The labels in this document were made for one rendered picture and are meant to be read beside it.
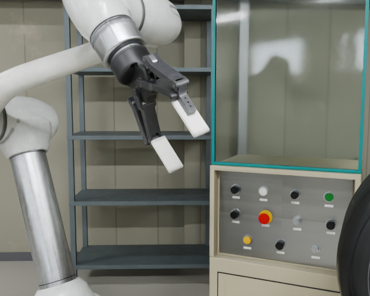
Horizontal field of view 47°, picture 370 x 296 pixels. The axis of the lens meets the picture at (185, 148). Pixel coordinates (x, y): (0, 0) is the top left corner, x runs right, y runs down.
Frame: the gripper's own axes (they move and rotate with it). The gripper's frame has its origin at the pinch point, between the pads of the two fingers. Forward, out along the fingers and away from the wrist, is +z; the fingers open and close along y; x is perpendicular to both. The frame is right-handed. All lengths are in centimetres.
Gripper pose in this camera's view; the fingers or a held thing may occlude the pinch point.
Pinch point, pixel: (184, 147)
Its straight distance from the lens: 72.5
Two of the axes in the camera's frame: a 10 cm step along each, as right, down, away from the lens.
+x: -8.0, 3.6, -4.9
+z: 5.2, 8.2, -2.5
